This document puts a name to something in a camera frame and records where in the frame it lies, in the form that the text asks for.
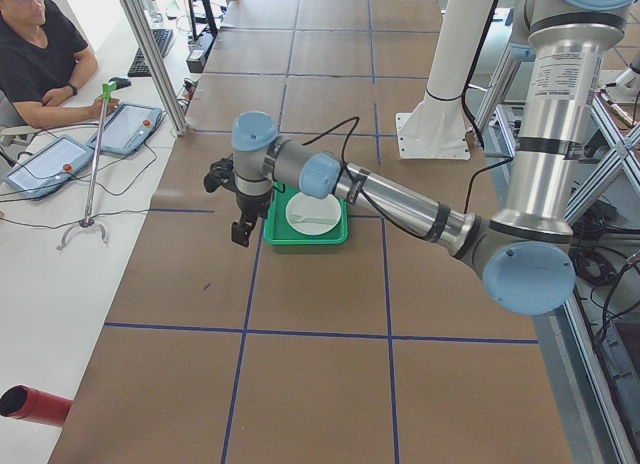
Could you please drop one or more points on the working black gripper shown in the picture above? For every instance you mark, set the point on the working black gripper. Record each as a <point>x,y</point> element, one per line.
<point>248,206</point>

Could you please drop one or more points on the working silver robot arm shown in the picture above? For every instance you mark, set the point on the working silver robot arm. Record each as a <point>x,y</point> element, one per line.
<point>520,253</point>

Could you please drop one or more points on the green plastic tray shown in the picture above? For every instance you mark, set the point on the green plastic tray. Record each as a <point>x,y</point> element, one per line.
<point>279,233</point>

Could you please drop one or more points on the white plastic fork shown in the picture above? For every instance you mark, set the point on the white plastic fork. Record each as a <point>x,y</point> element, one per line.
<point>325,220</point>

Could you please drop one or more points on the white round plate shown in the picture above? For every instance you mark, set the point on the white round plate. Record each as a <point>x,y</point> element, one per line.
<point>302,204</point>

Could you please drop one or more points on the far blue teach pendant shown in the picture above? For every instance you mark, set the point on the far blue teach pendant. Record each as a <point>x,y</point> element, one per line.
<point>128,128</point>

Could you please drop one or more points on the blue teach pendant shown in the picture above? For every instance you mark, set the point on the blue teach pendant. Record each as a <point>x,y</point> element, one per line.
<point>128,128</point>
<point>48,169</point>

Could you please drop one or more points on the black computer mouse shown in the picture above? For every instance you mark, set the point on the black computer mouse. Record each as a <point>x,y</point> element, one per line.
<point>120,82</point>

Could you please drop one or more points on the near blue teach pendant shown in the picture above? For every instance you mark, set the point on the near blue teach pendant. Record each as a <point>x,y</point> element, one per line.
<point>48,169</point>

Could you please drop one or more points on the seated person black shirt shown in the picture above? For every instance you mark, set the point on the seated person black shirt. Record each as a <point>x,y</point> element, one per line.
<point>44,62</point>

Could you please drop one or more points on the red cylinder tube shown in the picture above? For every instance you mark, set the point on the red cylinder tube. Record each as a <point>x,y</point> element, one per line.
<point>32,405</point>

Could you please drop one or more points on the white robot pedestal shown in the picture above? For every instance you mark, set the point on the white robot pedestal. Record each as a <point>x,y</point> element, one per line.
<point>435,129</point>

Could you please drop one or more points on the aluminium frame post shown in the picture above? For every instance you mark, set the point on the aluminium frame post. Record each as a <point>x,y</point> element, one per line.
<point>134,13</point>

